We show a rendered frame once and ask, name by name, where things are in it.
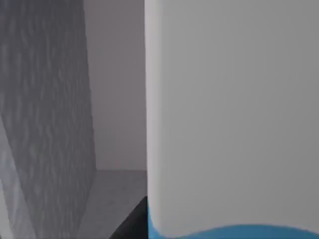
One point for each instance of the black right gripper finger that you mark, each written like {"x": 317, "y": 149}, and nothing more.
{"x": 135, "y": 224}

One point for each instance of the white bottle with blue band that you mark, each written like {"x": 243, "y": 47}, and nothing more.
{"x": 231, "y": 119}

